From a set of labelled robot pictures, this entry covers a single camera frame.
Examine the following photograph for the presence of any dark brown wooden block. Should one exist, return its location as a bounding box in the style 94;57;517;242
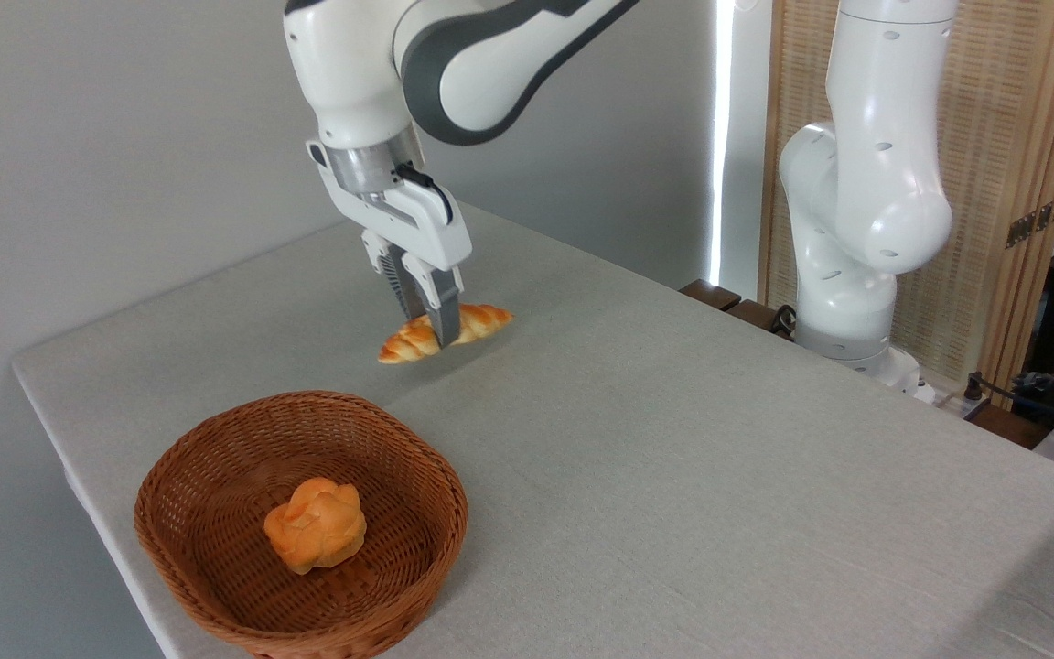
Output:
963;401;1054;451
679;278;743;313
727;298;795;341

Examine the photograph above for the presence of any round orange bread bun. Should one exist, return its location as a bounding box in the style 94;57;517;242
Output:
263;476;369;577

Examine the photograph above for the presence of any braided golden bread loaf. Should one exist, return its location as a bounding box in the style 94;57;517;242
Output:
377;303;514;366

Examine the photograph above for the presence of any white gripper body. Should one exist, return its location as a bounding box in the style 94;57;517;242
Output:
306;140;474;273

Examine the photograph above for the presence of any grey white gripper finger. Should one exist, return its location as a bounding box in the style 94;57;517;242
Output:
360;230;428;321
402;253;466;349

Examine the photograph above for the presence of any brown wicker basket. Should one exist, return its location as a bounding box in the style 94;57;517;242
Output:
134;390;469;659

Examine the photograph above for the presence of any dark metal screen hinge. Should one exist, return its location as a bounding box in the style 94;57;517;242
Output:
1005;193;1054;250

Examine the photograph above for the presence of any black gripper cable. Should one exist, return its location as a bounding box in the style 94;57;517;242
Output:
395;162;455;226

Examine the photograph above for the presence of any grey tablecloth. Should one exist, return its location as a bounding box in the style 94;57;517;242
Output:
12;201;1054;659

